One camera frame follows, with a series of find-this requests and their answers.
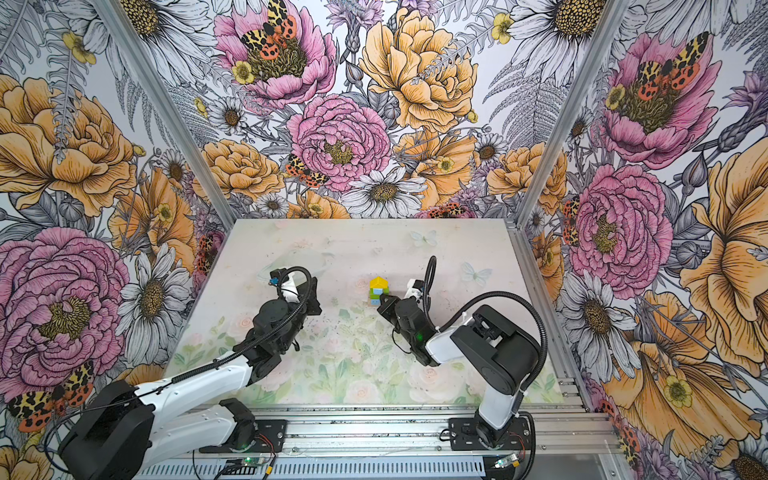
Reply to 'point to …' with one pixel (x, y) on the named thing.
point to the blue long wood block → (375, 301)
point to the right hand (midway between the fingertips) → (377, 303)
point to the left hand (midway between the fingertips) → (318, 286)
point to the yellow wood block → (378, 282)
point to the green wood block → (374, 296)
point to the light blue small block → (378, 291)
